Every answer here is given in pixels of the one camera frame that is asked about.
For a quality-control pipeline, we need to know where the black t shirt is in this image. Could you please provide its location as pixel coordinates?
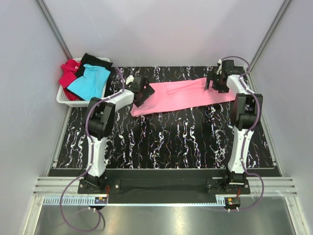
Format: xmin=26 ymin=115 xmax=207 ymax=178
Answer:
xmin=75 ymin=53 xmax=113 ymax=78

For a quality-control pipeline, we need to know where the control board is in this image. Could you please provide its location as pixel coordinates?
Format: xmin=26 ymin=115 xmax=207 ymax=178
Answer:
xmin=226 ymin=197 xmax=241 ymax=205
xmin=94 ymin=196 xmax=108 ymax=205

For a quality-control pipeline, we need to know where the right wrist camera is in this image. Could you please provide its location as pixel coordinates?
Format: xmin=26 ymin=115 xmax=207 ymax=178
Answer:
xmin=216 ymin=59 xmax=223 ymax=75

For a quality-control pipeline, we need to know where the cyan t shirt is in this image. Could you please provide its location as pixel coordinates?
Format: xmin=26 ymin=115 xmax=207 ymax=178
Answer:
xmin=67 ymin=64 xmax=111 ymax=101

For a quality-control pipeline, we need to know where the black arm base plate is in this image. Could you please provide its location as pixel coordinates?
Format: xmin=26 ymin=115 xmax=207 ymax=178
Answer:
xmin=78 ymin=169 xmax=251 ymax=204

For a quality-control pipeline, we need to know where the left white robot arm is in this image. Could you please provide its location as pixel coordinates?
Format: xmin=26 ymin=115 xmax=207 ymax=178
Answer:
xmin=81 ymin=75 xmax=155 ymax=194

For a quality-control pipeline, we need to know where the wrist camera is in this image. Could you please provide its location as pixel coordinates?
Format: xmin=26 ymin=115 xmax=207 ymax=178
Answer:
xmin=216 ymin=59 xmax=223 ymax=75
xmin=125 ymin=75 xmax=134 ymax=85

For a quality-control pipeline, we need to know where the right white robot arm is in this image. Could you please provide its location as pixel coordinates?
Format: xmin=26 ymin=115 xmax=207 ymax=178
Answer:
xmin=204 ymin=56 xmax=263 ymax=194

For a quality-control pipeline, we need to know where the white slotted cable duct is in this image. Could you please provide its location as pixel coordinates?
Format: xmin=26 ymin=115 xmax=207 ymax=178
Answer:
xmin=43 ymin=196 xmax=106 ymax=206

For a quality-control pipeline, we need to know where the aluminium frame rail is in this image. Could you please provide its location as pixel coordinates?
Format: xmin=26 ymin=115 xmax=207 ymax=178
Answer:
xmin=34 ymin=177 xmax=297 ymax=197

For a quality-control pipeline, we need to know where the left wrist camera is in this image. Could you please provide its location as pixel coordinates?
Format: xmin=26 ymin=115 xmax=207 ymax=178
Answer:
xmin=125 ymin=75 xmax=134 ymax=85

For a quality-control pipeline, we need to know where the right control board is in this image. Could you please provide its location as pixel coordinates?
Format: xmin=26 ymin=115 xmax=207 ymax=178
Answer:
xmin=226 ymin=197 xmax=241 ymax=205

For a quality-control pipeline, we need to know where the white plastic basket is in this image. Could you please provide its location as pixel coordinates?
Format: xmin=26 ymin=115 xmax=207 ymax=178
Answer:
xmin=56 ymin=57 xmax=111 ymax=107

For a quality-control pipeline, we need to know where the red t shirt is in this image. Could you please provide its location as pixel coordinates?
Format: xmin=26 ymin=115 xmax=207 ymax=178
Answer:
xmin=59 ymin=59 xmax=80 ymax=101

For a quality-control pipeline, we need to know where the pink t shirt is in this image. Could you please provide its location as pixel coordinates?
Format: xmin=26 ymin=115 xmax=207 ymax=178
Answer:
xmin=131 ymin=77 xmax=236 ymax=117

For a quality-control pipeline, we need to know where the left control board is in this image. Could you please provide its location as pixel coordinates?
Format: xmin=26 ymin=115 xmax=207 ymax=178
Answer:
xmin=94 ymin=196 xmax=108 ymax=205

